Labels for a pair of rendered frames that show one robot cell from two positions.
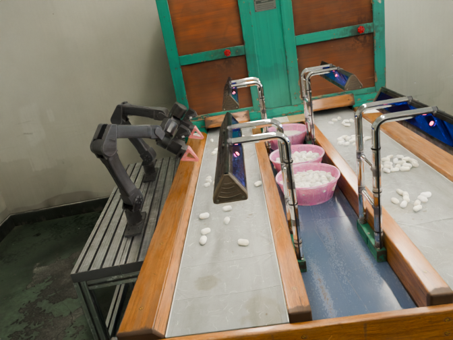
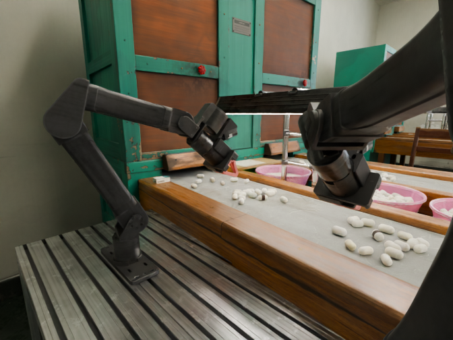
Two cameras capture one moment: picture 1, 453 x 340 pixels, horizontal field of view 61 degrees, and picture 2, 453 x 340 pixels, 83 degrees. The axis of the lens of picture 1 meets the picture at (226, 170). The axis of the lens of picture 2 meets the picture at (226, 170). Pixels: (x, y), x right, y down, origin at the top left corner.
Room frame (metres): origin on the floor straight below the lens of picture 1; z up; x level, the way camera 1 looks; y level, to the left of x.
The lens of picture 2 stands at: (1.51, 0.66, 1.04)
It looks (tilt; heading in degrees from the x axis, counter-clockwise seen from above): 12 degrees down; 316
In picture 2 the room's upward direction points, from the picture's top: straight up
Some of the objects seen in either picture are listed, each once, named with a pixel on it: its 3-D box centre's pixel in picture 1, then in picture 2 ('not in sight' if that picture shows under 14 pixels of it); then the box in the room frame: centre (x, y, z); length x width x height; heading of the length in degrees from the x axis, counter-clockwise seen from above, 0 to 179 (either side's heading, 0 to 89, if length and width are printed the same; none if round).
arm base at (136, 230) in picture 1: (133, 216); not in sight; (1.51, 0.43, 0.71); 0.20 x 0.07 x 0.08; 1
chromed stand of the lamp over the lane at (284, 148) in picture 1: (263, 196); not in sight; (1.08, -0.10, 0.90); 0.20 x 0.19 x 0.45; 176
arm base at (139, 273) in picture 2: (149, 168); (127, 247); (2.11, 0.44, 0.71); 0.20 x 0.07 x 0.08; 1
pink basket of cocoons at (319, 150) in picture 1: (297, 162); (379, 202); (1.77, -0.35, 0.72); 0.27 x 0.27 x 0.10
